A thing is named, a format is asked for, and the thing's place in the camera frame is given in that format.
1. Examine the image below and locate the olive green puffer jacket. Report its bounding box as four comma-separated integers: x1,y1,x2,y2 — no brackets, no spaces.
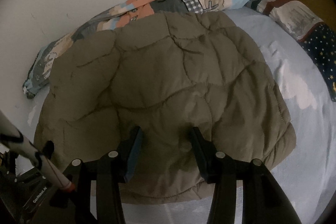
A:
34,12,296,205

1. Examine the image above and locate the navy star pattern pillow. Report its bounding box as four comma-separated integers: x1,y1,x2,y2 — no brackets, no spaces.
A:
301,23,336,102

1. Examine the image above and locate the light blue bed sheet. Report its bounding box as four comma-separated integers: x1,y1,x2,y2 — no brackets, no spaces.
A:
26,7,336,224

